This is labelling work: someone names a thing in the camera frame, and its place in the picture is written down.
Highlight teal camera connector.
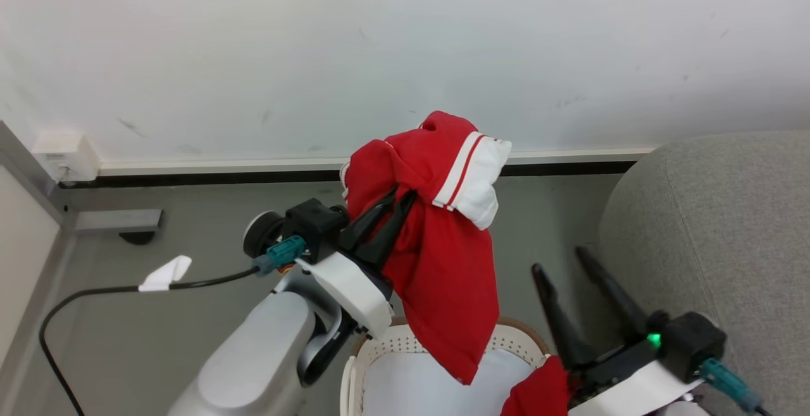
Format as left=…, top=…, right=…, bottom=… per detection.
left=253, top=236, right=308, bottom=276
left=699, top=358, right=764, bottom=412

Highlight white black baseboard strip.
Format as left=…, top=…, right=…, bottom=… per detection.
left=60, top=146, right=656, bottom=189

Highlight pale blue cloth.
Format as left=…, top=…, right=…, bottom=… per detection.
left=362, top=348, right=536, bottom=416

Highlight grey metal partition foot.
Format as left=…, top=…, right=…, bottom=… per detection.
left=63, top=208, right=164, bottom=233

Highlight grey fabric sofa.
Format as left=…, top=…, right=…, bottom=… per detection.
left=598, top=130, right=810, bottom=416

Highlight white perforated laundry basket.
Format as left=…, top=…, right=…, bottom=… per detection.
left=340, top=317, right=551, bottom=416

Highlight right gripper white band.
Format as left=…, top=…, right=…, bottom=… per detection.
left=532, top=247, right=703, bottom=416

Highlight teal left camera connector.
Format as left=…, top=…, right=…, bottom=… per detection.
left=253, top=236, right=308, bottom=276

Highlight red white sports garment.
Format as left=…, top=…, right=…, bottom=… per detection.
left=340, top=110, right=573, bottom=416

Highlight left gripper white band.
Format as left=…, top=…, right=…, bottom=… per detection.
left=296, top=189, right=418, bottom=341

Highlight white wall junction box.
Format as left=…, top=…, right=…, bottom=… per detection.
left=32, top=131, right=101, bottom=182

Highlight black cable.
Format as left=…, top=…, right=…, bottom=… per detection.
left=39, top=267, right=260, bottom=416

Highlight white cable tag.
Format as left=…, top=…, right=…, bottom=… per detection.
left=138, top=255, right=192, bottom=293

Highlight grey framed partition panel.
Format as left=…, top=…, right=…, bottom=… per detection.
left=0, top=122, right=72, bottom=372

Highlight teal right camera connector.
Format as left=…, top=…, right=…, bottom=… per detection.
left=699, top=358, right=764, bottom=412

